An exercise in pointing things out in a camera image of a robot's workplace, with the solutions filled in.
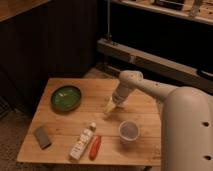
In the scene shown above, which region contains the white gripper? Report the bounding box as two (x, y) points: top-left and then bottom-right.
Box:
(103, 84), (131, 115)

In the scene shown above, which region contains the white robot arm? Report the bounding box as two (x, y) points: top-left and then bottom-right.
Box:
(104, 70), (213, 171)

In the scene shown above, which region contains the green ceramic bowl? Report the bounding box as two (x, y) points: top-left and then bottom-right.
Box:
(50, 85), (82, 112)

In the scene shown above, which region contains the wooden table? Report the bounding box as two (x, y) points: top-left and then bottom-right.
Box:
(17, 78), (161, 166)

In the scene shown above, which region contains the white tube bottle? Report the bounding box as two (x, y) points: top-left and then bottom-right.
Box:
(69, 122), (96, 160)

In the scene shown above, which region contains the grey sponge block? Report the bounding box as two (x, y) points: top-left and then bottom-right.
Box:
(34, 126), (51, 149)

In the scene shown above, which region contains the grey metal beam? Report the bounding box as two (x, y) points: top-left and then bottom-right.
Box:
(97, 38), (213, 94)

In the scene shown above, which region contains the metal vertical pole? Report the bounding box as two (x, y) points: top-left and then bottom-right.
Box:
(106, 0), (112, 41)

